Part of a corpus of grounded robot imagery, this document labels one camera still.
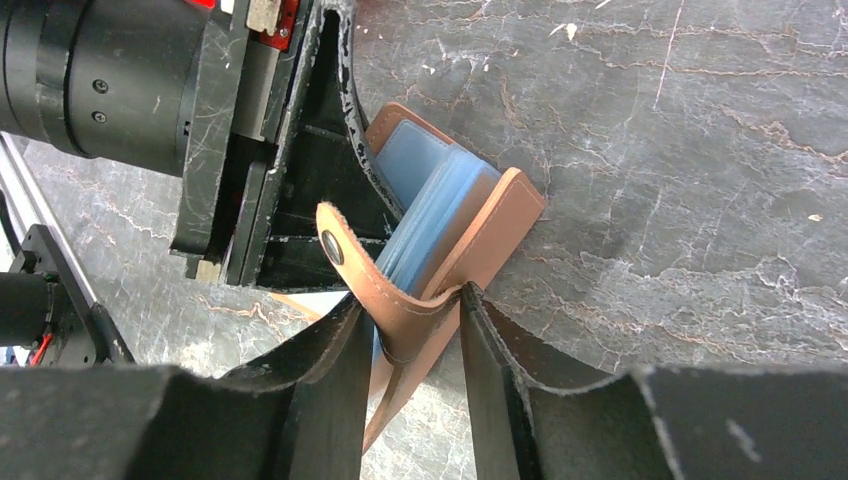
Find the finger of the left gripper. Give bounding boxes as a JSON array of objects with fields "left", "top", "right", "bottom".
[{"left": 254, "top": 1, "right": 402, "bottom": 293}]

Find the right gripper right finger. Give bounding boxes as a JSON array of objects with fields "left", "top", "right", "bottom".
[{"left": 460, "top": 284, "right": 847, "bottom": 479}]

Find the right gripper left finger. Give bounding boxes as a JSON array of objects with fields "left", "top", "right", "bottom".
[{"left": 1, "top": 296, "right": 372, "bottom": 479}]

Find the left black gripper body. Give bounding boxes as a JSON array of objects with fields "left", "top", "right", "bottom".
[{"left": 170, "top": 1, "right": 325, "bottom": 285}]

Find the tan leather card holder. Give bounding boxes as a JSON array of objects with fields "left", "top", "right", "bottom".
[{"left": 268, "top": 101, "right": 547, "bottom": 456}]

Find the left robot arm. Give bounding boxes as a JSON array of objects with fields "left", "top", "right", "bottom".
[{"left": 1, "top": 0, "right": 402, "bottom": 293}]

